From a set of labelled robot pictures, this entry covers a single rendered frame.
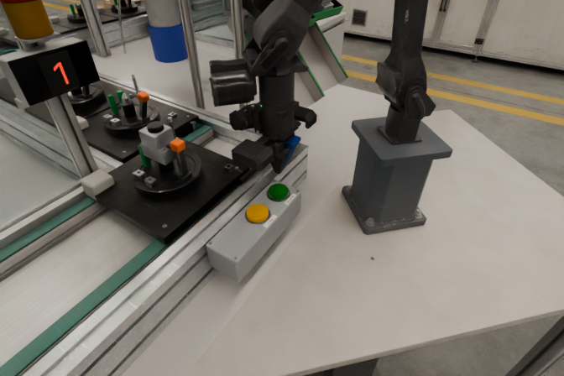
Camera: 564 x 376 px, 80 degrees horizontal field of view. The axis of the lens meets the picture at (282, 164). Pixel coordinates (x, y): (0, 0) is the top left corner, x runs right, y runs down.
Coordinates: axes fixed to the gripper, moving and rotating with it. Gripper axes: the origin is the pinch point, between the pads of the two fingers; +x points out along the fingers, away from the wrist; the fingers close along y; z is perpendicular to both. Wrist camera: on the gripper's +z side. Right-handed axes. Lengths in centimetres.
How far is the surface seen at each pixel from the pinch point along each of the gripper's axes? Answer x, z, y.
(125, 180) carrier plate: 7.7, 28.2, 14.7
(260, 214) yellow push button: 7.7, -1.1, 7.5
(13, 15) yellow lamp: -24.7, 32.1, 19.7
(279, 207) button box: 8.9, -2.4, 3.2
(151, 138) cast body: -3.4, 20.3, 11.2
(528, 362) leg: 61, -62, -28
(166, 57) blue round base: 16, 97, -55
